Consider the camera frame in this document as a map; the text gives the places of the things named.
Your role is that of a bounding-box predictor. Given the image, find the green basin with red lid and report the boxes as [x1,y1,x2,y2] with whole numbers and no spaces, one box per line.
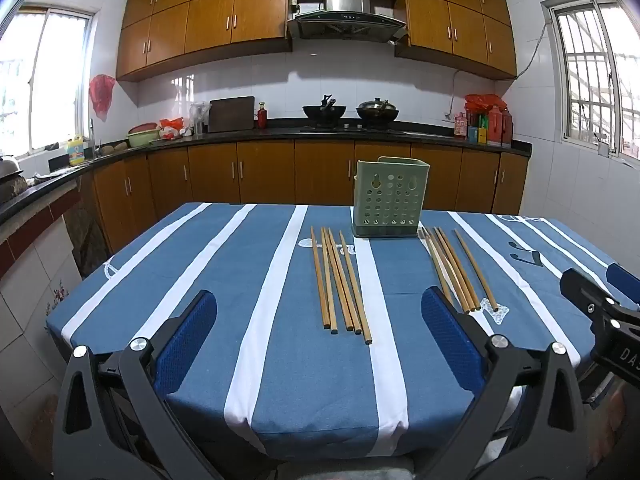
[126,122,162,148]

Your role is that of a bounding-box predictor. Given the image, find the barred window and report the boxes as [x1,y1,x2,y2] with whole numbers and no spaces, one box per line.
[542,0,640,161]

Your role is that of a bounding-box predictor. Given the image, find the black gas stove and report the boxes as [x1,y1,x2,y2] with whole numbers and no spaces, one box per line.
[300,120,406,135]

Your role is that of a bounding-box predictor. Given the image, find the wooden lower cabinets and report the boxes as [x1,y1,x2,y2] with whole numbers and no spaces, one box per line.
[92,139,530,266]

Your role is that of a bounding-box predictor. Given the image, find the black wok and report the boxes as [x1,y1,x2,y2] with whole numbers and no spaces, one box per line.
[302,94,347,128]

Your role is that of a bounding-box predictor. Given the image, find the lidded wok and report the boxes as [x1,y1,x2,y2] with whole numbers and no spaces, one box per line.
[356,98,400,127]

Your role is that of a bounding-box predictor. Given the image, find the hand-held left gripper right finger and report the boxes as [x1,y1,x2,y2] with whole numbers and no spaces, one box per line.
[421,286,587,480]

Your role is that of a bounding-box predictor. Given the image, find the yellow green seasoning box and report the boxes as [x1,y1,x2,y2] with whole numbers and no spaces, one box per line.
[467,114,488,145]

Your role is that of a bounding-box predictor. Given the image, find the clear glass jars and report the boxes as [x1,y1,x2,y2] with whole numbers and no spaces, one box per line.
[190,102,211,136]

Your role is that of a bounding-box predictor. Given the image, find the crumpled red plastic bag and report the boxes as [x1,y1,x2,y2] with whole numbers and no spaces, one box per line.
[464,93,501,113]

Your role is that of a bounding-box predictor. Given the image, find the hanging red plastic bag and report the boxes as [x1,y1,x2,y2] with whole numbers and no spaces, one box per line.
[89,74,117,122]

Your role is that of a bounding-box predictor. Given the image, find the wooden upper cabinet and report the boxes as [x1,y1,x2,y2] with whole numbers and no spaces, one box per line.
[116,0,293,82]
[395,0,517,81]

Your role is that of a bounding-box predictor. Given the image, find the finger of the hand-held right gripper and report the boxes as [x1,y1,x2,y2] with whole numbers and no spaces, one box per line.
[559,267,627,332]
[605,262,640,307]

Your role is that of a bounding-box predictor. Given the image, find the green perforated utensil holder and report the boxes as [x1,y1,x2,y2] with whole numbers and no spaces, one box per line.
[351,156,431,238]

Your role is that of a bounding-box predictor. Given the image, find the black kitchen countertop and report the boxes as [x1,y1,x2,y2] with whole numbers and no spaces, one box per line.
[0,119,533,226]

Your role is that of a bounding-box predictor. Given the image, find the dark wooden cutting board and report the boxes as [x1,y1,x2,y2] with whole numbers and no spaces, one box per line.
[207,96,256,133]

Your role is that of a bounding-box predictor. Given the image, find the sliding glass window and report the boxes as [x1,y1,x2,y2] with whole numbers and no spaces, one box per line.
[0,5,96,158]

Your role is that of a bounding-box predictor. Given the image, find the blue white striped tablecloth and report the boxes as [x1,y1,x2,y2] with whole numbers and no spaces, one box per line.
[45,201,640,463]

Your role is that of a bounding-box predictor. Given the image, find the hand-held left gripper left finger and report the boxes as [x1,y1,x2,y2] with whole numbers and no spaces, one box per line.
[52,289,218,480]

